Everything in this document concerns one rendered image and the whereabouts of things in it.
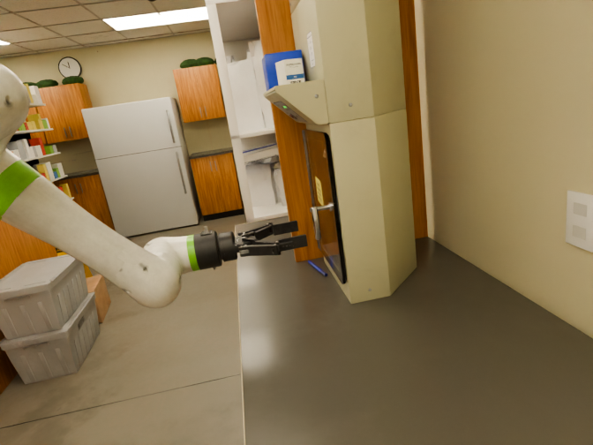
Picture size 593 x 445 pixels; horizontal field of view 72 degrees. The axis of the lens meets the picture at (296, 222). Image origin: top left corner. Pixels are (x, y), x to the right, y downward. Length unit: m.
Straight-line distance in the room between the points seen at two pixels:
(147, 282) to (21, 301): 2.14
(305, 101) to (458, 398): 0.67
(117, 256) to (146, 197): 5.16
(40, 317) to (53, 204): 2.16
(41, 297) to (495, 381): 2.59
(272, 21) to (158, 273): 0.82
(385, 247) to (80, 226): 0.70
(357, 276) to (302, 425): 0.44
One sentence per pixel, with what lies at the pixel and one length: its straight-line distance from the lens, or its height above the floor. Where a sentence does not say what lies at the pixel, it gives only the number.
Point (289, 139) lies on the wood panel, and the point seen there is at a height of 1.36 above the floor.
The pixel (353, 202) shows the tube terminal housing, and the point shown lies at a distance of 1.02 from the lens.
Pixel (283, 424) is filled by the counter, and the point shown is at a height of 0.94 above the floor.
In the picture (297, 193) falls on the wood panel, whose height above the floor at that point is 1.18.
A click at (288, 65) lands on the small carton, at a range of 1.05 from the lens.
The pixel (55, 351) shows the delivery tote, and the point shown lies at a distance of 3.11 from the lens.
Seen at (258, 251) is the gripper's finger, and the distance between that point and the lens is 0.98.
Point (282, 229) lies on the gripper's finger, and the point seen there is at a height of 1.14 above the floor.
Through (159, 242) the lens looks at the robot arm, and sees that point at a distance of 1.04.
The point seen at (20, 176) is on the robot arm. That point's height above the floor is 1.41.
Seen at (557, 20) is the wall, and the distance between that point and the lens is 1.02.
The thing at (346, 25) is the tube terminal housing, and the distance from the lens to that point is 1.00.
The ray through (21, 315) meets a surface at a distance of 3.06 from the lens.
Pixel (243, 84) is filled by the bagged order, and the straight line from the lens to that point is 2.35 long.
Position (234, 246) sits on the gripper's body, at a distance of 1.02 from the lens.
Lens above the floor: 1.47
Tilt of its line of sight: 16 degrees down
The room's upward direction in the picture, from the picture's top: 9 degrees counter-clockwise
